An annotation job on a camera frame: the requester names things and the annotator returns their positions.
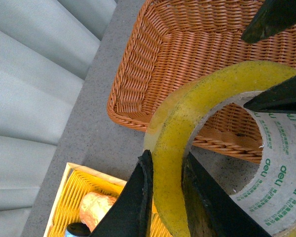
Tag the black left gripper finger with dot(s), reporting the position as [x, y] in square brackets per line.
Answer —
[210, 211]
[130, 216]

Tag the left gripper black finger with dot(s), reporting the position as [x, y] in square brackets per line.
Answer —
[273, 17]
[280, 98]

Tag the yellow packing tape roll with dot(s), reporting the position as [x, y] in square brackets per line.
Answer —
[270, 196]

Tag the yellow wicker basket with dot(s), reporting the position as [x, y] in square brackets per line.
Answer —
[78, 181]

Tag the brown wicker basket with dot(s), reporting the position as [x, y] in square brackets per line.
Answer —
[176, 41]

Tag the toy croissant bread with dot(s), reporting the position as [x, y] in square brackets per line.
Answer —
[93, 207]

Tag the pink soda can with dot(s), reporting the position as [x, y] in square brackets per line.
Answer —
[77, 230]

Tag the grey curtain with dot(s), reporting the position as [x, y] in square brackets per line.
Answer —
[46, 50]

